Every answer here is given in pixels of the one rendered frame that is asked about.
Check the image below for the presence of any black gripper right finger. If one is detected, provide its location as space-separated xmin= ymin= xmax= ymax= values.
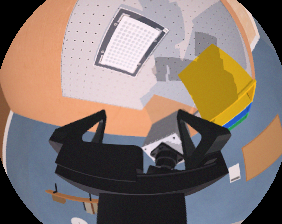
xmin=177 ymin=109 xmax=231 ymax=169

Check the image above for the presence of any white well plate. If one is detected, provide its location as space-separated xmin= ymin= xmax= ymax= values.
xmin=101 ymin=16 xmax=159 ymax=73

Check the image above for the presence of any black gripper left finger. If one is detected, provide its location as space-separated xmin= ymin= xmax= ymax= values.
xmin=52 ymin=109 xmax=107 ymax=143

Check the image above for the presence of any blue bin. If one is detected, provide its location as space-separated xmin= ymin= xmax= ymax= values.
xmin=223 ymin=102 xmax=252 ymax=128

